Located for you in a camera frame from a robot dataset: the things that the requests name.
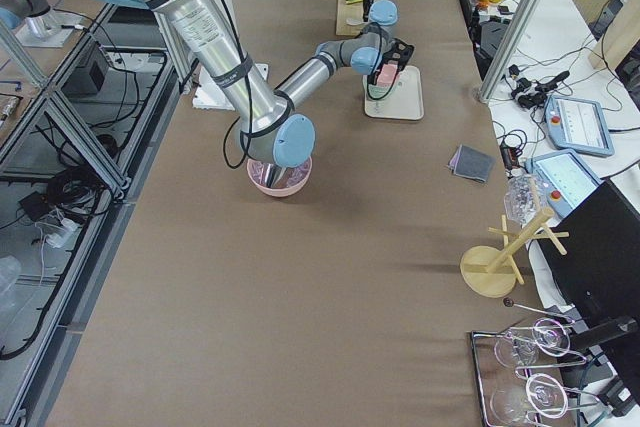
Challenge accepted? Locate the wooden cutting board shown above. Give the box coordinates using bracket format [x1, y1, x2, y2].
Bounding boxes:
[335, 0, 370, 37]

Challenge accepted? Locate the aluminium frame post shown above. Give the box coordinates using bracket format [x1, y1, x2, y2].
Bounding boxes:
[477, 0, 540, 104]

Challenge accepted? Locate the grey purple folded cloth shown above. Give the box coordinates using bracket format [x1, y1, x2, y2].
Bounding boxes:
[448, 145, 495, 183]

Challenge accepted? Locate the crumpled clear plastic bag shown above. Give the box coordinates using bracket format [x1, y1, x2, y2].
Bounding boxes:
[504, 174, 547, 225]

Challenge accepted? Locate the wire glass rack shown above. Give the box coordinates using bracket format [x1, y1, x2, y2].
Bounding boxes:
[469, 317, 613, 426]

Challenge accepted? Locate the blue teach pendant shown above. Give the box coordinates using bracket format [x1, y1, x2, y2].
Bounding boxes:
[525, 149, 602, 218]
[545, 95, 615, 157]

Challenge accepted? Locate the large pink ice bowl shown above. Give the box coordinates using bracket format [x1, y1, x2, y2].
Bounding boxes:
[246, 157, 312, 198]

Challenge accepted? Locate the wooden mug tree stand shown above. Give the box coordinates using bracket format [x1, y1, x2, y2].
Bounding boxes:
[460, 201, 569, 298]

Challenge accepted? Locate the small pink bowl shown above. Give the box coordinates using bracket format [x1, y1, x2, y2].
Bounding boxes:
[375, 63, 398, 90]

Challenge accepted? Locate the wine glass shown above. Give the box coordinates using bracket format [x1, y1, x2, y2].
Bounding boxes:
[489, 373, 568, 426]
[494, 317, 570, 368]

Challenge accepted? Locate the white rabbit tray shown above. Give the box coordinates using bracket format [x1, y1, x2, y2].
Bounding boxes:
[363, 65, 424, 121]

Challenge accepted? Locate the black power box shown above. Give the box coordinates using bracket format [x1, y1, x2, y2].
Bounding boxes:
[62, 43, 109, 97]

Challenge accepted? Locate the blue teach pendant far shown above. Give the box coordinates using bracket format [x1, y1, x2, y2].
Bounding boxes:
[545, 95, 615, 157]

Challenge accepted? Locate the wine glass upper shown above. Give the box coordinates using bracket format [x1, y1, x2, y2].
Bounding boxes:
[494, 317, 570, 368]

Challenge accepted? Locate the wine glass lower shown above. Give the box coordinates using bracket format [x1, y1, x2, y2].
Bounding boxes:
[489, 373, 568, 426]

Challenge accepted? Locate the blue teach pendant near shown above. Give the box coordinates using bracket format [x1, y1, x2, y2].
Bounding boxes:
[525, 149, 602, 218]

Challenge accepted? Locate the black monitor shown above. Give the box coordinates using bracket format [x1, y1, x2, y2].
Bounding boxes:
[539, 180, 639, 324]

